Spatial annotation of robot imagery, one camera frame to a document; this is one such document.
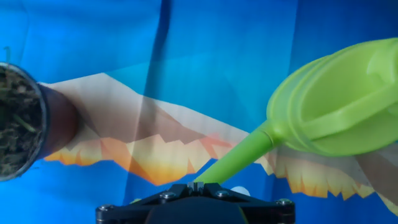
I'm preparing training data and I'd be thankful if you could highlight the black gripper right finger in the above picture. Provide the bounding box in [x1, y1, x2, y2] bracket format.
[195, 182, 296, 224]

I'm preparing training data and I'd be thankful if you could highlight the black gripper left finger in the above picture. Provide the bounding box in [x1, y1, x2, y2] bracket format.
[95, 182, 197, 224]

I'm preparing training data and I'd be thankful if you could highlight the brown plant pot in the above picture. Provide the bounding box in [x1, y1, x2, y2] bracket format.
[0, 62, 80, 183]

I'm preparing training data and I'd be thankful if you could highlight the green plastic watering can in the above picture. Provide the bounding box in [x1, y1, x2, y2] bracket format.
[194, 37, 398, 185]

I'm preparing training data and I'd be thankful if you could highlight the blue mountain print cloth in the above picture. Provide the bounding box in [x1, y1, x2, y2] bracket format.
[0, 0, 398, 224]

